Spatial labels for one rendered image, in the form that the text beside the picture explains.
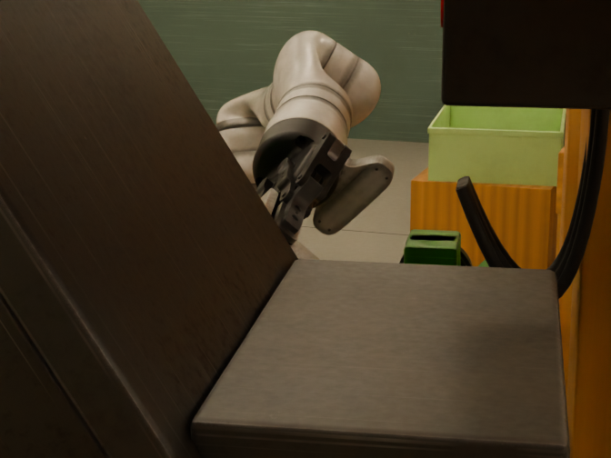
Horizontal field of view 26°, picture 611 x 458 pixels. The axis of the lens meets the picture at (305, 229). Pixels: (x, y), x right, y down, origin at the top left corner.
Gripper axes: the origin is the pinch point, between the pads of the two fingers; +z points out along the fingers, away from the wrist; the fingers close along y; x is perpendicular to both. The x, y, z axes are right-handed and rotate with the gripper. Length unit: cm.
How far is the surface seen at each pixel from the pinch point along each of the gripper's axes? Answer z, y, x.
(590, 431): -2.3, 3.9, 31.4
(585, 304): -5.2, 11.0, 23.5
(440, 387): 32.8, 18.1, 3.5
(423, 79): -668, -224, 161
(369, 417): 37.1, 16.8, 0.4
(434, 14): -677, -192, 139
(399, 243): -415, -197, 147
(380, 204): -489, -223, 149
